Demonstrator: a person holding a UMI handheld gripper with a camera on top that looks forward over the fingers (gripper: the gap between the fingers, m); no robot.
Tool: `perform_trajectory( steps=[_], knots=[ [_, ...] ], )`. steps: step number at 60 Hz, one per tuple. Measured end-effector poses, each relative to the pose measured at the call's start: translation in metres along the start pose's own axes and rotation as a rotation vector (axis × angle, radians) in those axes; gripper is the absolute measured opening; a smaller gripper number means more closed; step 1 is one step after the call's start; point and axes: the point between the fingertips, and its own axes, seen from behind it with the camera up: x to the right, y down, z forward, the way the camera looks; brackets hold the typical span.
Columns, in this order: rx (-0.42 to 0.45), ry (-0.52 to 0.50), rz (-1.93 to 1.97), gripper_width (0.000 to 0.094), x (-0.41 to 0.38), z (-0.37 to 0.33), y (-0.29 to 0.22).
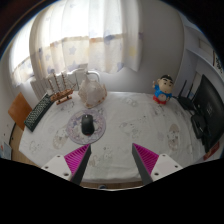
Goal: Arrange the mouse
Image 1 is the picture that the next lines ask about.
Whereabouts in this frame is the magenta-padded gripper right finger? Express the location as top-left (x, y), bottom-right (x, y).
top-left (131, 143), bottom-right (184, 186)

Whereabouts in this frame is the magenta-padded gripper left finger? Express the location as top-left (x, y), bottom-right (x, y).
top-left (40, 143), bottom-right (92, 186)

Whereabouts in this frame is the black computer mouse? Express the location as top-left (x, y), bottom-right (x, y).
top-left (80, 114), bottom-right (96, 136)

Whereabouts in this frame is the round printed mouse pad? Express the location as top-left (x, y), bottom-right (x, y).
top-left (65, 109), bottom-right (107, 146)

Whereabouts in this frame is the red packet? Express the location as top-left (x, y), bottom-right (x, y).
top-left (203, 141), bottom-right (221, 161)

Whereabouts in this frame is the black box under monitor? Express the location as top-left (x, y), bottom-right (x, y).
top-left (190, 114), bottom-right (209, 140)

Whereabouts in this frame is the black keyboard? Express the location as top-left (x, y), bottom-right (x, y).
top-left (23, 92), bottom-right (55, 133)

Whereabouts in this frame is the white printed tablecloth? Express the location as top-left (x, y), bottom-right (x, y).
top-left (18, 91), bottom-right (208, 184)

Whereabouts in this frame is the black router with antennas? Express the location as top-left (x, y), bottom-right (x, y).
top-left (176, 79), bottom-right (198, 111)

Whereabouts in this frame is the wooden chair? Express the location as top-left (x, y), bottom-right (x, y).
top-left (7, 92), bottom-right (33, 132)

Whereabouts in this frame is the wooden model sailing ship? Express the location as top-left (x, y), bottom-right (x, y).
top-left (45, 70), bottom-right (77, 106)

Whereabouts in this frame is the black computer monitor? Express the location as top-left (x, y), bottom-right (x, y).
top-left (192, 74), bottom-right (224, 154)

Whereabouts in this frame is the cartoon boy figurine clock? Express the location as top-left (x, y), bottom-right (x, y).
top-left (152, 74), bottom-right (175, 105)

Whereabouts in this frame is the white radiator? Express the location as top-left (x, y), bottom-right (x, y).
top-left (30, 68), bottom-right (88, 101)

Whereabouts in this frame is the white lace-covered jug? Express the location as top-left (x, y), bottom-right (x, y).
top-left (77, 70), bottom-right (108, 109)

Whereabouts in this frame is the white star-print curtain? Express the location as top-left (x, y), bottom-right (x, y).
top-left (9, 0), bottom-right (144, 88)

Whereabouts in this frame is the white wall shelf unit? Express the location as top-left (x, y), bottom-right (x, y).
top-left (183, 19), bottom-right (224, 81)

